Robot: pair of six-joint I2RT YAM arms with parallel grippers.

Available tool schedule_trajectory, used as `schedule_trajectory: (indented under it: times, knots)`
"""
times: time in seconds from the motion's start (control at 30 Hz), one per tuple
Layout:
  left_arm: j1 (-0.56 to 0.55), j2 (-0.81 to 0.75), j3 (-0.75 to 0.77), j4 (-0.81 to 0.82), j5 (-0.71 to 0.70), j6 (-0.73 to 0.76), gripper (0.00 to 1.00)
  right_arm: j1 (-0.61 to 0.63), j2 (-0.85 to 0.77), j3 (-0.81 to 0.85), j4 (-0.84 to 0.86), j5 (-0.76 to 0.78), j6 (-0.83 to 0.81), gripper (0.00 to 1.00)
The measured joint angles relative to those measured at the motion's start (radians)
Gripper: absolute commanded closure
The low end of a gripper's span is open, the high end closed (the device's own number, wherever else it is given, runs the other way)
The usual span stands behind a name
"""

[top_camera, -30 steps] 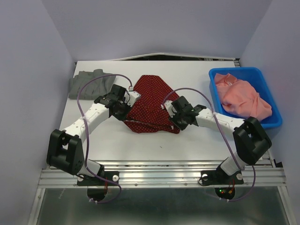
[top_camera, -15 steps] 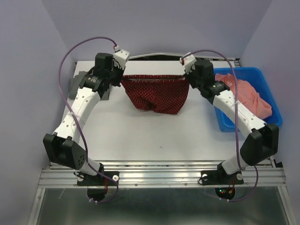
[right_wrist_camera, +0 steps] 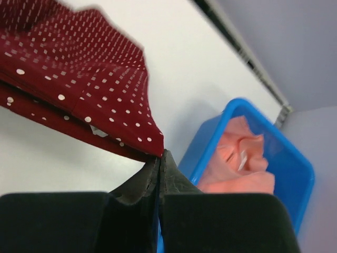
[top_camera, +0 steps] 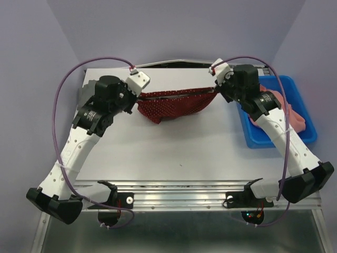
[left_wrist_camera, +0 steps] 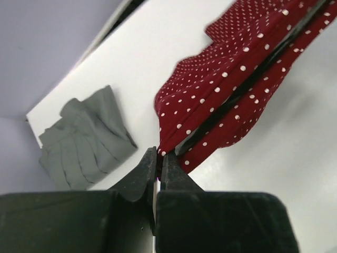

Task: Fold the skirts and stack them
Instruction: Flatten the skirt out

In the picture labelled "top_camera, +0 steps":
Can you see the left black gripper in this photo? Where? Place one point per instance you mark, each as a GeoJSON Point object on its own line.
{"type": "Point", "coordinates": [134, 97]}

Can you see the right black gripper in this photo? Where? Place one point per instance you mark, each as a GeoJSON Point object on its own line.
{"type": "Point", "coordinates": [221, 88]}

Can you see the red polka dot skirt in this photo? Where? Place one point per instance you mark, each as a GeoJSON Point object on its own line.
{"type": "Point", "coordinates": [169, 105]}

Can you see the grey pleated skirt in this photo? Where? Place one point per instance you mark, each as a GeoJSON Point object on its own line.
{"type": "Point", "coordinates": [85, 93]}

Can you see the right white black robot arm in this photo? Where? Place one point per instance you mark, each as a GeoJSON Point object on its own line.
{"type": "Point", "coordinates": [304, 173]}

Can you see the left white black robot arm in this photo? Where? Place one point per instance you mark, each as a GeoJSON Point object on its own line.
{"type": "Point", "coordinates": [100, 102]}

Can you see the blue plastic bin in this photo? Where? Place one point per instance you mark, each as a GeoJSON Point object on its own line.
{"type": "Point", "coordinates": [255, 137]}

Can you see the pink skirt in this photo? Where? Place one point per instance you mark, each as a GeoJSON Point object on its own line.
{"type": "Point", "coordinates": [297, 118]}

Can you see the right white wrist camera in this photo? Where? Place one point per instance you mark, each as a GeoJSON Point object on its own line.
{"type": "Point", "coordinates": [220, 71]}

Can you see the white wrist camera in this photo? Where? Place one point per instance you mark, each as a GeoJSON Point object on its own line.
{"type": "Point", "coordinates": [220, 71]}
{"type": "Point", "coordinates": [137, 81]}

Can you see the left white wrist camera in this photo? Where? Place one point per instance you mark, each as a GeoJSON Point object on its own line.
{"type": "Point", "coordinates": [137, 81]}

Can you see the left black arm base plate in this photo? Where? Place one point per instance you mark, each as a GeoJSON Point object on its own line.
{"type": "Point", "coordinates": [121, 200]}

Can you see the aluminium frame rail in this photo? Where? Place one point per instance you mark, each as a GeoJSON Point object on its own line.
{"type": "Point", "coordinates": [184, 195]}

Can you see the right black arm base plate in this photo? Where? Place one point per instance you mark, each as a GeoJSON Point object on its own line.
{"type": "Point", "coordinates": [241, 199]}

